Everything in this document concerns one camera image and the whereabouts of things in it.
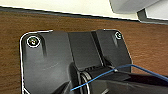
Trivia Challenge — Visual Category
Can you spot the grey bin blue lid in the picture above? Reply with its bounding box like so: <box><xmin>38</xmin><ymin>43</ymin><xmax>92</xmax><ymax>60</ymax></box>
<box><xmin>109</xmin><ymin>0</ymin><xmax>161</xmax><ymax>15</ymax></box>

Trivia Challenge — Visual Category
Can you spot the thin blue cable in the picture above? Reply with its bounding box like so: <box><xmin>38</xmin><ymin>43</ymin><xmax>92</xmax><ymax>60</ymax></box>
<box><xmin>69</xmin><ymin>64</ymin><xmax>168</xmax><ymax>92</ymax></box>

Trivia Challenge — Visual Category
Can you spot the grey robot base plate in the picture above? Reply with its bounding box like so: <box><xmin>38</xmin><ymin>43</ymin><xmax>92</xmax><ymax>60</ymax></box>
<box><xmin>19</xmin><ymin>29</ymin><xmax>134</xmax><ymax>94</ymax></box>

